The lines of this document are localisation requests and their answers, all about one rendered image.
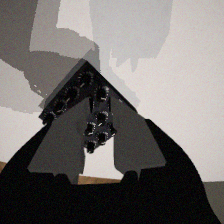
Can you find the black knob box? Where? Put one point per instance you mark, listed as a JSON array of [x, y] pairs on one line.
[[100, 121]]

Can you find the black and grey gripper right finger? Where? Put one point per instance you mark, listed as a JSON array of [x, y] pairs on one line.
[[140, 145]]

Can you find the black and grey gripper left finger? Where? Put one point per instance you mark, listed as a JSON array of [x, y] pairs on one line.
[[57, 148]]

